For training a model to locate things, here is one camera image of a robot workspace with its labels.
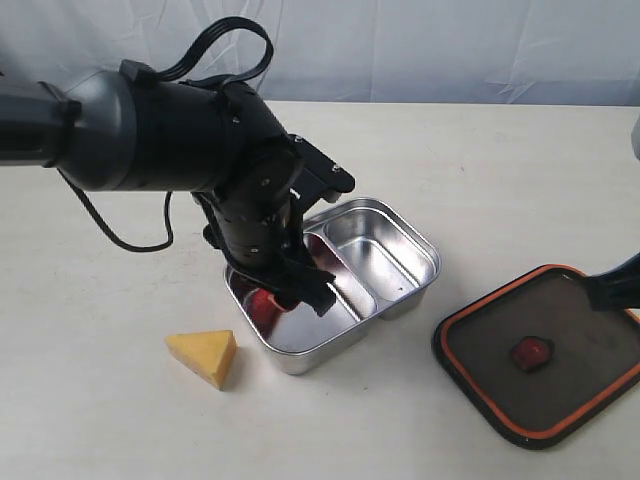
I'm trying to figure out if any light blue backdrop cloth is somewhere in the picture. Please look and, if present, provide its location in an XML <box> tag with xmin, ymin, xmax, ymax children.
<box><xmin>1</xmin><ymin>1</ymin><xmax>639</xmax><ymax>106</ymax></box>

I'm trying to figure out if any steel two-compartment lunch box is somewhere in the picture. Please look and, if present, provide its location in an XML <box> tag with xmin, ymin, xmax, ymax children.
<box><xmin>225</xmin><ymin>198</ymin><xmax>441</xmax><ymax>375</ymax></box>

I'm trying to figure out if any dark transparent lid orange valve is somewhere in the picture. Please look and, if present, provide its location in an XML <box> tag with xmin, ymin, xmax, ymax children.
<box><xmin>431</xmin><ymin>264</ymin><xmax>639</xmax><ymax>450</ymax></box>

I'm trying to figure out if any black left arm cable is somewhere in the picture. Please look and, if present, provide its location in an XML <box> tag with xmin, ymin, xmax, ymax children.
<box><xmin>57</xmin><ymin>17</ymin><xmax>275</xmax><ymax>252</ymax></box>

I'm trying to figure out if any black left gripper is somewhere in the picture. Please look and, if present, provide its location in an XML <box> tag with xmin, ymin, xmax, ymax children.
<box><xmin>203</xmin><ymin>149</ymin><xmax>336</xmax><ymax>317</ymax></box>

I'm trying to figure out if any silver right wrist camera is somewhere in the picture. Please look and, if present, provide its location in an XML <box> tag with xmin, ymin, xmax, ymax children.
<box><xmin>630</xmin><ymin>118</ymin><xmax>640</xmax><ymax>160</ymax></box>

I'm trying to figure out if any yellow cheese wedge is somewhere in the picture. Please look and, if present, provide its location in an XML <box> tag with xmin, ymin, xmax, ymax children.
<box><xmin>165</xmin><ymin>330</ymin><xmax>237</xmax><ymax>390</ymax></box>

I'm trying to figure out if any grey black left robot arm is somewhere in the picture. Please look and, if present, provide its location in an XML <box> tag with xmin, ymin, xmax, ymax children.
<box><xmin>1</xmin><ymin>71</ymin><xmax>335</xmax><ymax>314</ymax></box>

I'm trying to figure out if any red sausage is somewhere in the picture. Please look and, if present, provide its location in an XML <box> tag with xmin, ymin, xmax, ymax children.
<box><xmin>247</xmin><ymin>289</ymin><xmax>289</xmax><ymax>327</ymax></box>

